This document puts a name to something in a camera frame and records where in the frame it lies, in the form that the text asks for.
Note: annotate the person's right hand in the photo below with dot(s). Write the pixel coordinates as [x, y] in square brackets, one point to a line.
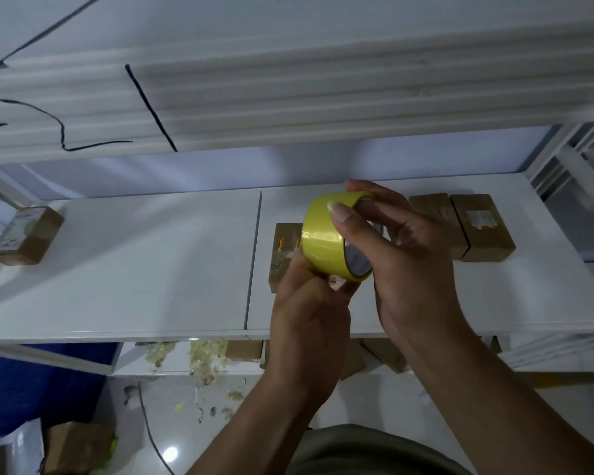
[416, 276]

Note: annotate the person's left hand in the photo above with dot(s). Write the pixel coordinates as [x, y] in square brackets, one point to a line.
[307, 326]

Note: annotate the person's right thumb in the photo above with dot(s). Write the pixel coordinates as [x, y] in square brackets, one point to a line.
[356, 232]

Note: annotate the person's left thumb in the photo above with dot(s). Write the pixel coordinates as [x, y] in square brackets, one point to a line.
[345, 289]

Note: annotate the yellow packing tape roll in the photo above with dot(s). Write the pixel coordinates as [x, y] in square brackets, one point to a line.
[324, 242]

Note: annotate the person's left forearm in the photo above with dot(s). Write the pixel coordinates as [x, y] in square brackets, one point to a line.
[257, 430]

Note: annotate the person's right forearm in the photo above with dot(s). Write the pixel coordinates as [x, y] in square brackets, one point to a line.
[505, 415]

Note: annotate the cardboard box with torn label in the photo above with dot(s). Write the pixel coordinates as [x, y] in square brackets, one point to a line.
[482, 228]

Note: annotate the pile of tape scraps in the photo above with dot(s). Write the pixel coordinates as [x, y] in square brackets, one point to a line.
[205, 358]

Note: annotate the person's olive clothing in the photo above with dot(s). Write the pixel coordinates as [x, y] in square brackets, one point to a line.
[371, 452]

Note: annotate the white metal shelf unit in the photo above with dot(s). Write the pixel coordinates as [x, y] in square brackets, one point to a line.
[128, 262]

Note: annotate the large brown cardboard box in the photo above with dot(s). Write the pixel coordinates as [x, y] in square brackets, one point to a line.
[76, 447]

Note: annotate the cardboard box with white label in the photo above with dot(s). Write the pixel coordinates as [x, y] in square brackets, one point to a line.
[27, 235]

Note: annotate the blue cloth sheet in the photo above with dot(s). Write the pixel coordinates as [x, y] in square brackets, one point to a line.
[34, 385]

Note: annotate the white plastic bag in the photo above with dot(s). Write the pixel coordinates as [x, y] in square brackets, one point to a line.
[17, 452]

